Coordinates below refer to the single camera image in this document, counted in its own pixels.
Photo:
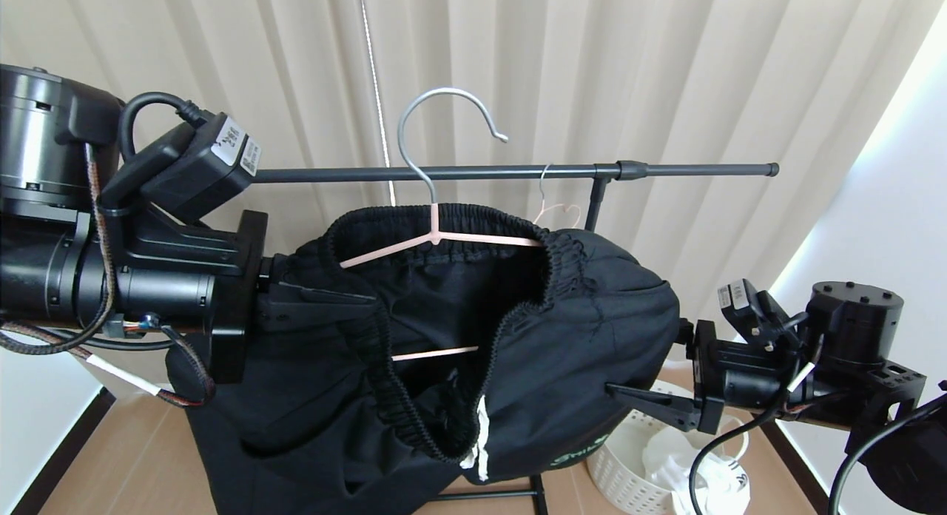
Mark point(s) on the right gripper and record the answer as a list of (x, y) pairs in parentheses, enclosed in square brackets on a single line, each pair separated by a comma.
[(747, 385)]

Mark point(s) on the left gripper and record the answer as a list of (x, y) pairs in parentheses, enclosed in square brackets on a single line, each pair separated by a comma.
[(148, 293)]

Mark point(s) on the black shorts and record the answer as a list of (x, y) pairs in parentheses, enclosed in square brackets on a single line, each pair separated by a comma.
[(577, 337)]

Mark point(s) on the pink clothes hanger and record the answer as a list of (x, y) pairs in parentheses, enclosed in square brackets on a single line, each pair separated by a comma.
[(542, 204), (434, 219)]

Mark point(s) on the white laundry basket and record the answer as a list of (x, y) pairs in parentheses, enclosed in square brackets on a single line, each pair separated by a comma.
[(614, 470)]

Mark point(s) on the black clothes rack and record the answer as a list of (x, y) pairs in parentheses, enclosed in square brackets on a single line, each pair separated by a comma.
[(666, 169)]

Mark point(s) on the white garment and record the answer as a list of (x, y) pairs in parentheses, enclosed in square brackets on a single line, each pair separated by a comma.
[(666, 456)]

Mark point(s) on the beige curtain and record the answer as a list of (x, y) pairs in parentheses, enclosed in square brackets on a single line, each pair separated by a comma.
[(666, 71)]

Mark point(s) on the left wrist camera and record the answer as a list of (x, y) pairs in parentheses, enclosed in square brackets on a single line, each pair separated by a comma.
[(192, 167)]

